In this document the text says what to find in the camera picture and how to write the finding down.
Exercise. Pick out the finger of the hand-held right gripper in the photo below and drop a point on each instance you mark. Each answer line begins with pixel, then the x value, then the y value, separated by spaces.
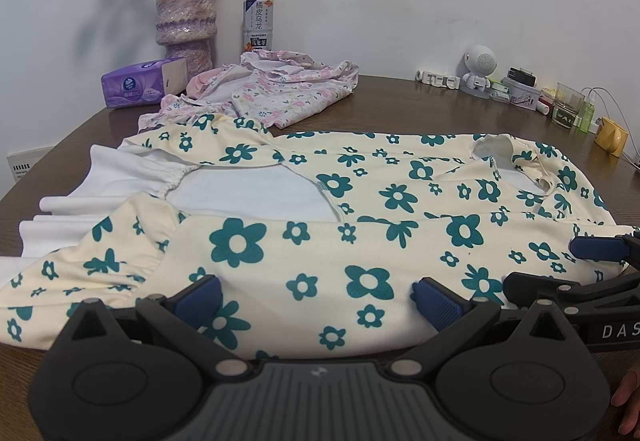
pixel 600 293
pixel 595 248

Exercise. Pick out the clear glass cup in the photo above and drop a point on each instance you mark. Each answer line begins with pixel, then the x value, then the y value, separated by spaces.
pixel 567 113

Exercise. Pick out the white robot figurine speaker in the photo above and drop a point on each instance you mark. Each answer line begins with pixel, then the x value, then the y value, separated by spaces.
pixel 482 58

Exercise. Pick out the person's right hand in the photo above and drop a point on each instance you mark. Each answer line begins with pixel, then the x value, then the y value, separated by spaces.
pixel 627 391

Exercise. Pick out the white power strip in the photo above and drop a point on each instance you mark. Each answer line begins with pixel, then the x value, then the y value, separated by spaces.
pixel 437 80

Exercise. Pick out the yellow mug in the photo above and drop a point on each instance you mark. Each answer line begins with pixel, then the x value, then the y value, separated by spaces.
pixel 610 137

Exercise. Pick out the black power adapter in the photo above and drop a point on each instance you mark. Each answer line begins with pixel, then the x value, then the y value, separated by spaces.
pixel 521 76

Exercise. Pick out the pale yellow small box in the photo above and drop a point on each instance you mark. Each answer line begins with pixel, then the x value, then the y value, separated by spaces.
pixel 548 92

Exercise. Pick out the green small packet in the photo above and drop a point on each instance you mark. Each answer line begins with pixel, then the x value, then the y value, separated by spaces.
pixel 498 83

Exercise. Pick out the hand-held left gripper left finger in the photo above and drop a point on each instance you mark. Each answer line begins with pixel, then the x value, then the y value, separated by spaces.
pixel 200 303

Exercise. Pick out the cream dress with green flowers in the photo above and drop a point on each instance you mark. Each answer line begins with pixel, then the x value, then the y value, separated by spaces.
pixel 310 246

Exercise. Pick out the white red lip balm tube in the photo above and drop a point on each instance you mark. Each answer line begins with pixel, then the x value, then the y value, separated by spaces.
pixel 543 107

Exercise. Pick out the plain pink cloth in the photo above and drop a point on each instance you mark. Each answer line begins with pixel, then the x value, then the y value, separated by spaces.
pixel 200 83

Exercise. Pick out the white small packet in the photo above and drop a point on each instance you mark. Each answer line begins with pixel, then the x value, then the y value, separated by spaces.
pixel 499 94

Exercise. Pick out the tea bottle with white label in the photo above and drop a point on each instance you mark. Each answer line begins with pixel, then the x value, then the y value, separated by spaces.
pixel 258 21

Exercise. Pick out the pink purple textured vase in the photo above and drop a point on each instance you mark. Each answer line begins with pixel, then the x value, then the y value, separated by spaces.
pixel 185 16

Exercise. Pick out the green spray bottle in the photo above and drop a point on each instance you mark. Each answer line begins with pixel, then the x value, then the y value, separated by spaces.
pixel 587 116

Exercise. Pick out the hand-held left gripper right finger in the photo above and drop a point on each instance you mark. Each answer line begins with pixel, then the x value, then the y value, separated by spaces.
pixel 435 303

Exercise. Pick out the pink floral garment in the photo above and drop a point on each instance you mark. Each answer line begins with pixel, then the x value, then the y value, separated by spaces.
pixel 280 96

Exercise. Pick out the purple tissue pack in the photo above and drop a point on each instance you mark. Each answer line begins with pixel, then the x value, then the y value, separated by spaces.
pixel 135 88

